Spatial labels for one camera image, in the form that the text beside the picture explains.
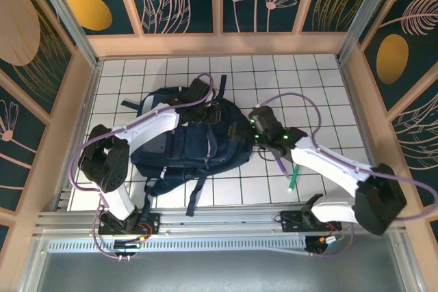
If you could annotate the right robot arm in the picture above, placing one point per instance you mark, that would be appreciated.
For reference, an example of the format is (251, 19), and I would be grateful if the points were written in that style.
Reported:
(328, 165)

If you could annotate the navy blue backpack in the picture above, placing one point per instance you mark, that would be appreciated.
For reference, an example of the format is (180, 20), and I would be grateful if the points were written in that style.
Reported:
(191, 148)

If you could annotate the grey metal sheet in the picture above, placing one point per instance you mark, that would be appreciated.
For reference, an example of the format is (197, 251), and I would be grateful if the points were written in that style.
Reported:
(219, 271)

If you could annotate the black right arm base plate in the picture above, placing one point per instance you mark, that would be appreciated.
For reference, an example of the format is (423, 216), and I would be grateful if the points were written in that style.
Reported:
(291, 220)

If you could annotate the purple marker pen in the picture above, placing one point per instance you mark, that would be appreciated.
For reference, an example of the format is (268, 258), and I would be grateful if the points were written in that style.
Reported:
(283, 167)

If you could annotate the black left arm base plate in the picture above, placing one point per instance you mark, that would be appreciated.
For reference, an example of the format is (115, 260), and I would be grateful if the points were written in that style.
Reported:
(150, 222)

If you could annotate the aluminium frame post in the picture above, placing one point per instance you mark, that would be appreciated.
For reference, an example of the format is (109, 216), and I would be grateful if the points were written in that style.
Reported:
(68, 18)
(362, 11)

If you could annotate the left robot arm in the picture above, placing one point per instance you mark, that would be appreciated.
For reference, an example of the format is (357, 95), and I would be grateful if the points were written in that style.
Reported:
(147, 124)

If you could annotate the aluminium mounting rail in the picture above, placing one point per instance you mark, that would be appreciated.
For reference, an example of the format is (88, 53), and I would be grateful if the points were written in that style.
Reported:
(239, 220)

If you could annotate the green marker pen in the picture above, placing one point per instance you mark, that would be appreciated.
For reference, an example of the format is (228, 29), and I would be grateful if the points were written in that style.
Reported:
(293, 177)

